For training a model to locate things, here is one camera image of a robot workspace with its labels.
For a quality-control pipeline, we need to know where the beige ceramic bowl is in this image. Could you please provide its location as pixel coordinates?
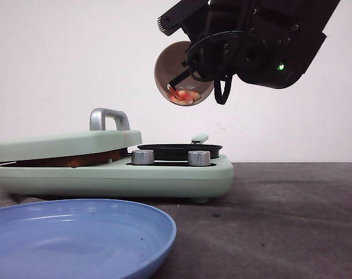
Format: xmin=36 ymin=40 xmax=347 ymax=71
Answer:
xmin=155 ymin=41 xmax=214 ymax=106

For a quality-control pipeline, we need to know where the white bread slice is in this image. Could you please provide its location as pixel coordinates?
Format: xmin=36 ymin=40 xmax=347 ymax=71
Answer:
xmin=105 ymin=148 xmax=128 ymax=162
xmin=15 ymin=154 xmax=112 ymax=168

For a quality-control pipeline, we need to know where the black round frying pan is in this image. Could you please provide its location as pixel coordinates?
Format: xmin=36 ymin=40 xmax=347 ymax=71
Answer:
xmin=138 ymin=134 xmax=222 ymax=161

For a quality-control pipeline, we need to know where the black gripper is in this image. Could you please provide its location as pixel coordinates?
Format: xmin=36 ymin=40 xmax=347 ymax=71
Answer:
xmin=157 ymin=0 xmax=252 ymax=88

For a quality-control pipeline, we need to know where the right silver control knob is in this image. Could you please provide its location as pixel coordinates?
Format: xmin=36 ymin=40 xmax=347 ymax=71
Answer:
xmin=188 ymin=151 xmax=211 ymax=167

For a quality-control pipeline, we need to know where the blue plastic plate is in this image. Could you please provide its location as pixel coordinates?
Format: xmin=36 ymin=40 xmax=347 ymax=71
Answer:
xmin=0 ymin=199 xmax=177 ymax=278

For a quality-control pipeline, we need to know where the mint green breakfast maker base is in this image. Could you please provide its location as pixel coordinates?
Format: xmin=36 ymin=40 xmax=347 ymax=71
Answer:
xmin=0 ymin=155 xmax=234 ymax=201

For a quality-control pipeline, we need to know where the left silver control knob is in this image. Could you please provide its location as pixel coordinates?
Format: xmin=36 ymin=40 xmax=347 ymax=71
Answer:
xmin=131 ymin=149 xmax=155 ymax=166

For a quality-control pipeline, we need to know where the breakfast maker hinged lid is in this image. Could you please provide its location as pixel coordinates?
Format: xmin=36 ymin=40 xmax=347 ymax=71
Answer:
xmin=0 ymin=108 xmax=142 ymax=164

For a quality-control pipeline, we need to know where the pink cooked shrimp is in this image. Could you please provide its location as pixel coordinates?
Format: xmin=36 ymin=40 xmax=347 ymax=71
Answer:
xmin=167 ymin=84 xmax=200 ymax=106

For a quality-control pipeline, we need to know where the silver control knob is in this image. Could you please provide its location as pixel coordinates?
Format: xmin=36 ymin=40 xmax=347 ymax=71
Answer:
xmin=131 ymin=149 xmax=155 ymax=166
xmin=188 ymin=151 xmax=211 ymax=167

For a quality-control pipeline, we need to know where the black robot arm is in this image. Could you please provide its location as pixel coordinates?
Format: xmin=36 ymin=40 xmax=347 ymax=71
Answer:
xmin=157 ymin=1 xmax=338 ymax=89

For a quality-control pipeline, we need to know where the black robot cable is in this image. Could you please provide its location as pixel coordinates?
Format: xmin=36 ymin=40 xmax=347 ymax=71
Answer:
xmin=185 ymin=30 xmax=252 ymax=105

